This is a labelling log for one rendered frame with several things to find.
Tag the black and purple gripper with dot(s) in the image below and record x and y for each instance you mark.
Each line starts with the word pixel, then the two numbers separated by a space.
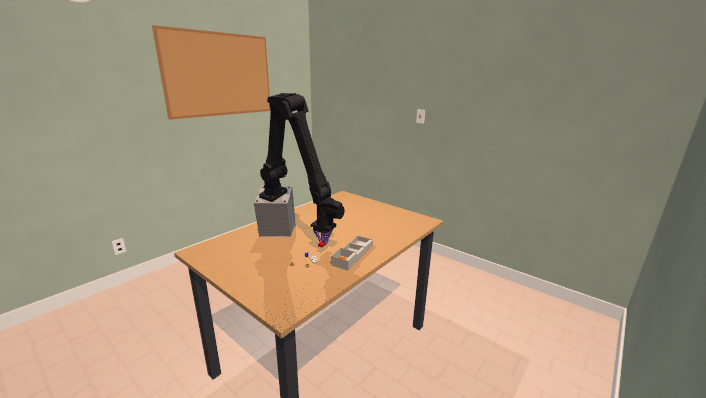
pixel 322 225

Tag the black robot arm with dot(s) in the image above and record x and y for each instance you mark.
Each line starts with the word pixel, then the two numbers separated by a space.
pixel 281 109

